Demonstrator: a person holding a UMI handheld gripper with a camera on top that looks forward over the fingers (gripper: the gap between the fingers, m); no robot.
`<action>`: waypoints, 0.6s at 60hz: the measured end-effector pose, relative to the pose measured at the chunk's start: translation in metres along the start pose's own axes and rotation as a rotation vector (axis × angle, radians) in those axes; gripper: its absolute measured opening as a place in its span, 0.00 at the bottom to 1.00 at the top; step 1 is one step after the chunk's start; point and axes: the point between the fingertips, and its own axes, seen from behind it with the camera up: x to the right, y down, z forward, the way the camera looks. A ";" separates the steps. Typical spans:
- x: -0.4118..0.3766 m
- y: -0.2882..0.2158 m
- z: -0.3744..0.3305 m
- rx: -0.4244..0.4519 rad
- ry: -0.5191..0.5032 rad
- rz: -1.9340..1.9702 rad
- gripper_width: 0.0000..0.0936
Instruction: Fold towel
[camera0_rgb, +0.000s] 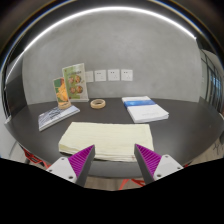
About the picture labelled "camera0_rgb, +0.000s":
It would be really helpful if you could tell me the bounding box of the black framed glass partition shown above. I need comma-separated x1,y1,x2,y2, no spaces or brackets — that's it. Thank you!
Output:
199,49,224,114

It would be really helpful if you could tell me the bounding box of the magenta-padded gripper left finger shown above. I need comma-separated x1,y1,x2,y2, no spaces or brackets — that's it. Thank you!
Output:
45,144,97,188

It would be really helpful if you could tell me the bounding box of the white ceiling light strip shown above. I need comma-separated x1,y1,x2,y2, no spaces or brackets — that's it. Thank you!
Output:
4,5,198,84

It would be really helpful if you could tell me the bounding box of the white book with blue band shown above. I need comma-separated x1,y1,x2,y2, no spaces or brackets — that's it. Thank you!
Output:
121,95,170,124

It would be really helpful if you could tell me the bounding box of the grey cover book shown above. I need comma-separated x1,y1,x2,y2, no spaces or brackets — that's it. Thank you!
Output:
37,105,81,132

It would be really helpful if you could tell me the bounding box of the green menu stand sign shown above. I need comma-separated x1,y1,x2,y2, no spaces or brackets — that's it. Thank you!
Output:
61,62,90,103

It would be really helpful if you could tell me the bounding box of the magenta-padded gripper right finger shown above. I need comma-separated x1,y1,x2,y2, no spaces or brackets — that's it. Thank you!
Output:
133,143,185,185

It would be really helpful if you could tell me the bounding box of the orange card in wooden stand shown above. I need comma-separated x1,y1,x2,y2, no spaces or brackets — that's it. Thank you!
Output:
52,77,72,110

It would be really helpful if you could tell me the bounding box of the beige tape roll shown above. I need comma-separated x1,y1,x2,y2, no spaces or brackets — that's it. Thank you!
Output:
90,98,107,110

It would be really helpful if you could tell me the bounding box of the cream ribbed towel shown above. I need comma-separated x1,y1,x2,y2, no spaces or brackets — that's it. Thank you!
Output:
58,121,155,163

